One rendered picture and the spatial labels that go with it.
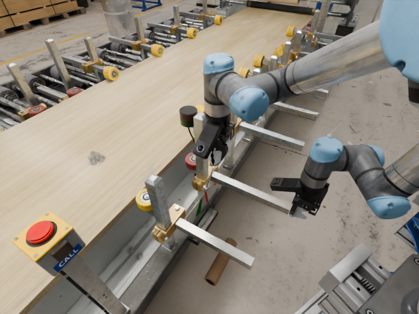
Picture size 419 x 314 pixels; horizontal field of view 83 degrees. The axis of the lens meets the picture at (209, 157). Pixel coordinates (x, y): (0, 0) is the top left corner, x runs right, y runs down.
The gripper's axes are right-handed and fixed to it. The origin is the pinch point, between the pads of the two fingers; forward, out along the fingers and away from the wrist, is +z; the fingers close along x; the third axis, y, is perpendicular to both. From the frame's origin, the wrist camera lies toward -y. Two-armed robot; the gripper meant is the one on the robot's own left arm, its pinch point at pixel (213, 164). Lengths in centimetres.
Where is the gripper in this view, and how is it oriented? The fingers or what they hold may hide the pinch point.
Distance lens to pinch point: 80.1
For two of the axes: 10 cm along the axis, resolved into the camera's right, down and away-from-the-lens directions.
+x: -8.6, -3.6, 3.6
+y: 5.1, -6.2, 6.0
